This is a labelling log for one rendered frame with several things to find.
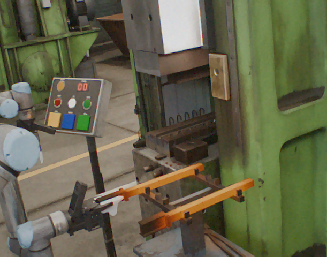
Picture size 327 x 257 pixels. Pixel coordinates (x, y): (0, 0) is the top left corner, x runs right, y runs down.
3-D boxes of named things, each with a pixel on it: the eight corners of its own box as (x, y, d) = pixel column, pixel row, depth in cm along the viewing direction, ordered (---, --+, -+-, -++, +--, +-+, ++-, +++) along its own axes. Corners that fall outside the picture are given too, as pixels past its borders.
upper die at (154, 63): (160, 76, 198) (157, 53, 195) (136, 70, 214) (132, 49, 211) (238, 57, 218) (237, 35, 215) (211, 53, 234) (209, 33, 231)
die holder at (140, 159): (188, 266, 209) (177, 171, 194) (143, 233, 240) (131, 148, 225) (282, 220, 236) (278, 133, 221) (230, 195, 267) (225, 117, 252)
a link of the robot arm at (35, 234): (18, 244, 157) (12, 221, 154) (50, 233, 162) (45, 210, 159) (25, 255, 150) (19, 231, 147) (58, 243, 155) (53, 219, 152)
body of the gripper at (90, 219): (96, 217, 169) (63, 229, 164) (92, 195, 166) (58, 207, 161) (105, 226, 163) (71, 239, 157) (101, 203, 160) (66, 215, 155)
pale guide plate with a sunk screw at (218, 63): (226, 100, 185) (222, 55, 180) (211, 96, 192) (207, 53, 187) (230, 99, 186) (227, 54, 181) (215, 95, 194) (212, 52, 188)
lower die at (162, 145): (169, 157, 209) (167, 139, 206) (146, 146, 225) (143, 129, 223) (244, 131, 229) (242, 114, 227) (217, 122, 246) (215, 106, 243)
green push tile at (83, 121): (87, 130, 238) (90, 115, 238) (75, 129, 242) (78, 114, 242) (89, 131, 239) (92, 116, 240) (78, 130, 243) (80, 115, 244)
